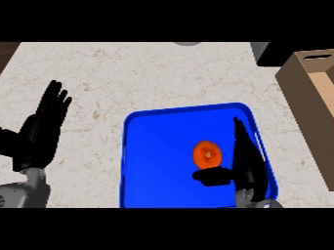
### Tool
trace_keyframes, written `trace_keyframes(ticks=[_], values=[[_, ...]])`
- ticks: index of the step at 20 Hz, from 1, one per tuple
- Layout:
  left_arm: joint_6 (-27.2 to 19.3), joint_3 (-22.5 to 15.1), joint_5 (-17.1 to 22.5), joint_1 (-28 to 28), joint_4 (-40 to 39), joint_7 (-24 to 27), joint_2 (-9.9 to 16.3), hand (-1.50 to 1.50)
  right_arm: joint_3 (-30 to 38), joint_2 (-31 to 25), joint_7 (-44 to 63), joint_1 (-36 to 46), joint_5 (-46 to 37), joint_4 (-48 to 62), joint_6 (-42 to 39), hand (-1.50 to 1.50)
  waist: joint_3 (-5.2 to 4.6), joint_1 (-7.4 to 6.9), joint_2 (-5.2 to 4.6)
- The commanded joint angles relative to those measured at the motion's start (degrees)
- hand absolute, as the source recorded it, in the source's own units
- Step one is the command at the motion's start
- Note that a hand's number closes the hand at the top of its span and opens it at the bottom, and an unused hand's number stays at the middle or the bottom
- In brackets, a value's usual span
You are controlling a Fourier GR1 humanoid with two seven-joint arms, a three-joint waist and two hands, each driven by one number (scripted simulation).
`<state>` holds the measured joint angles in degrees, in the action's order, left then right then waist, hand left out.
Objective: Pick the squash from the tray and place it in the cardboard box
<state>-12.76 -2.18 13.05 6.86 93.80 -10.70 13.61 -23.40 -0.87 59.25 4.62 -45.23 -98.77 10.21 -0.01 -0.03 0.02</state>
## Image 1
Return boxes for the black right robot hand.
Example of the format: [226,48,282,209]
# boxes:
[191,116,269,203]

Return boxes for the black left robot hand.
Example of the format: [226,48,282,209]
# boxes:
[0,79,73,173]

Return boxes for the orange squash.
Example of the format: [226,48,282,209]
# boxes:
[191,140,223,170]

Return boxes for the blue tray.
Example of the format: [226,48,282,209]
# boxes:
[117,102,279,209]

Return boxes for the brown cardboard box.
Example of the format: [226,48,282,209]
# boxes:
[275,47,334,192]

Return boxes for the black appliance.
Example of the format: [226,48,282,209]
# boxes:
[248,42,334,67]

